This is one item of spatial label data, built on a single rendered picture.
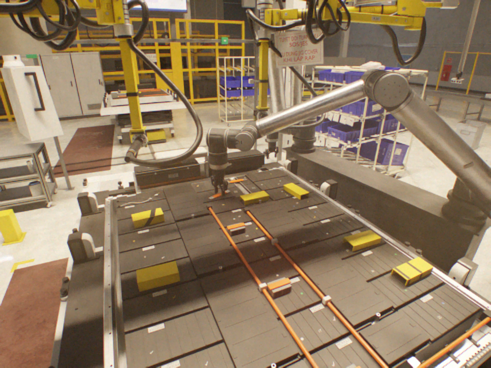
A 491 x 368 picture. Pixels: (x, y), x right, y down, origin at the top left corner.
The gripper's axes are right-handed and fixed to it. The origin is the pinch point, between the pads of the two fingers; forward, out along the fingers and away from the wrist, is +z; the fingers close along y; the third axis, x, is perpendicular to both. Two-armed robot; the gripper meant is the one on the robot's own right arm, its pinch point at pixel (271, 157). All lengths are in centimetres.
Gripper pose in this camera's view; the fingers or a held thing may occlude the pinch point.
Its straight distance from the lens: 265.5
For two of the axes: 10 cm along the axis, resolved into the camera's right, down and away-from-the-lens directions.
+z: 0.0, 9.0, 4.3
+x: -5.2, -3.6, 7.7
